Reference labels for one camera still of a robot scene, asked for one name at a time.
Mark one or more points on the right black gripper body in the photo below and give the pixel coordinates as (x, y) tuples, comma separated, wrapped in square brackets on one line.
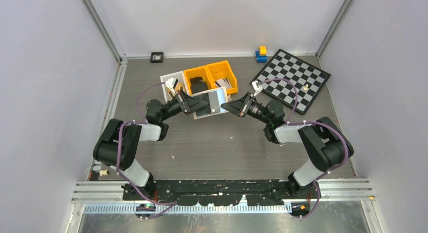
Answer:
[(257, 110)]

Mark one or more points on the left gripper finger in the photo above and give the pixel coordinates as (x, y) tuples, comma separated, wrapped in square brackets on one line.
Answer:
[(192, 109), (189, 100)]

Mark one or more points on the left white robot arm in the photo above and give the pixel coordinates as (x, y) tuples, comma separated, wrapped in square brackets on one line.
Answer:
[(118, 143)]

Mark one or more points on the white plastic bin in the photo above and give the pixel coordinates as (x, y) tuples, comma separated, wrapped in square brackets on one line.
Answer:
[(181, 78)]

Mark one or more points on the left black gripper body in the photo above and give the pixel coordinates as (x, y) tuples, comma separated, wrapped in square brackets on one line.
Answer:
[(176, 106)]

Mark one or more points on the orange plastic bin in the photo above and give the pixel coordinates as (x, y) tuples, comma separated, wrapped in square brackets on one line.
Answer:
[(202, 71), (223, 76)]

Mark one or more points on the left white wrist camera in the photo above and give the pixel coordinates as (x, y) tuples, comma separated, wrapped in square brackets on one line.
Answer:
[(171, 84)]

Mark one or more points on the small black square box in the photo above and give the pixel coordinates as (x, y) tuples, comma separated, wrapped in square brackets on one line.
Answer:
[(156, 57)]

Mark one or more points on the blue yellow toy car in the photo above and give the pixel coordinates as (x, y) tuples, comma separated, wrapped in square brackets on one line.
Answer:
[(261, 54)]

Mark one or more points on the black white chessboard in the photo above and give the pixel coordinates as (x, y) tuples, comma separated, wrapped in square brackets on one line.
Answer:
[(284, 65)]

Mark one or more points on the beige leather card holder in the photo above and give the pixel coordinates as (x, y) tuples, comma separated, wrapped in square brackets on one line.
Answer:
[(215, 98)]

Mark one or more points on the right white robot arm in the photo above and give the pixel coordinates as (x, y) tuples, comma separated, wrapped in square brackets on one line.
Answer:
[(325, 145)]

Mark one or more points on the white striped card in bin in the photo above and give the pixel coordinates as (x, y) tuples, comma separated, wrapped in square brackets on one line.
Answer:
[(223, 82)]

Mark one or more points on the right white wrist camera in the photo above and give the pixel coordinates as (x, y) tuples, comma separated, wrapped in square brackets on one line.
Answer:
[(257, 86)]

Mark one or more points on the black cards in orange bin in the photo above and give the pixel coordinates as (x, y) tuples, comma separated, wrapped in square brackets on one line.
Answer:
[(198, 85)]

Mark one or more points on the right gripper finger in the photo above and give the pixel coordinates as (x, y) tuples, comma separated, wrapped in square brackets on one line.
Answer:
[(245, 100), (235, 108)]

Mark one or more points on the right orange plastic bin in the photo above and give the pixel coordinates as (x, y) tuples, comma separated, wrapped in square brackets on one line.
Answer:
[(223, 76)]

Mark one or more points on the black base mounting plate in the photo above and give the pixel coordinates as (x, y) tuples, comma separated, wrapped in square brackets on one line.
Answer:
[(268, 192)]

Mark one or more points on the gold cards in white bin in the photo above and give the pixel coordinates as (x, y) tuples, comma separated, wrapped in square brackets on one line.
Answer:
[(171, 94)]

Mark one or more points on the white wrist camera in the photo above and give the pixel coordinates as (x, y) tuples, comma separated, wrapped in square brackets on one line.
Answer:
[(257, 86), (171, 84)]

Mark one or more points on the small beige chess piece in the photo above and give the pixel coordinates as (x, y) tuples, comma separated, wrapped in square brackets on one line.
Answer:
[(103, 173)]

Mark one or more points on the middle orange plastic bin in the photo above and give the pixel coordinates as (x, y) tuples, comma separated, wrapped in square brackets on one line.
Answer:
[(202, 71)]

